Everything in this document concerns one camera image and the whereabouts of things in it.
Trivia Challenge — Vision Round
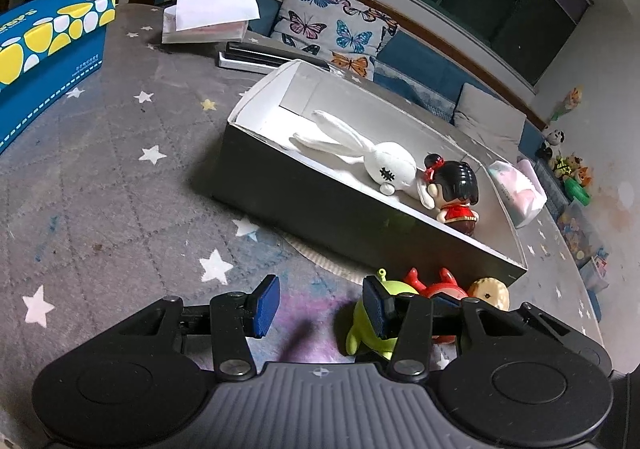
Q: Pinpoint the pastel tissue pack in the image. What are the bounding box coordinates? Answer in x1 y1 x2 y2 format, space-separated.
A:
487 157 547 228

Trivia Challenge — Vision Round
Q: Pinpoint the grey cushion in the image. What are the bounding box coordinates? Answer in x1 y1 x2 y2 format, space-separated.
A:
454 83 526 163

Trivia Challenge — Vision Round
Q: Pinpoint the pile of floor toys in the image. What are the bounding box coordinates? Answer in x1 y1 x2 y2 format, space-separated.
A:
534 86 610 320

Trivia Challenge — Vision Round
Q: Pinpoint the white plush rabbit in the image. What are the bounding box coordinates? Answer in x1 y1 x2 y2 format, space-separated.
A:
292 110 435 211

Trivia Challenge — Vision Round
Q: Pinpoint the blue sofa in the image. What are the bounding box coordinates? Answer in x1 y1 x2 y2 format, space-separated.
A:
250 0 544 158

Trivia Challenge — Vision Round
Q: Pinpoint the green alien toy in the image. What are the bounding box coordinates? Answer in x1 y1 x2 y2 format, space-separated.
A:
345 268 418 360

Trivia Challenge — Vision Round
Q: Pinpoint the white paper card holder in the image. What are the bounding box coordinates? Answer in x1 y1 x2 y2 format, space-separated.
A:
162 0 260 44

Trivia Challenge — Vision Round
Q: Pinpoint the blue yellow tissue box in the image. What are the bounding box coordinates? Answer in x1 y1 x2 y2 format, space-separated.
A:
0 0 117 150

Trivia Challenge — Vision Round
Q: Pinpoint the black-haired girl doll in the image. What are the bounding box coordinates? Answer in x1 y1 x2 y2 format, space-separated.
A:
423 154 480 235

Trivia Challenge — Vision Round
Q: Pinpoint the black flat box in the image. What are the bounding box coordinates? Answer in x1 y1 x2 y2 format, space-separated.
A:
217 42 330 74

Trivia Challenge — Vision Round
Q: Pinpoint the tan peanut toy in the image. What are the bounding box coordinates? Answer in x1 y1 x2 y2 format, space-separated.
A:
468 277 510 311

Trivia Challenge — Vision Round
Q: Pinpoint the grey white cardboard tray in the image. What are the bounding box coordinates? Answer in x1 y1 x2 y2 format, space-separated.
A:
212 60 527 284

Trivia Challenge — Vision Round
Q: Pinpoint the red round figure toy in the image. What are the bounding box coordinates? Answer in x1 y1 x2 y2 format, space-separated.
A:
402 268 468 344

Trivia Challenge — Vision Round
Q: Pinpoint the butterfly print pillow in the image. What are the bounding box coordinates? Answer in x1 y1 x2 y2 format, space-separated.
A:
270 0 398 80

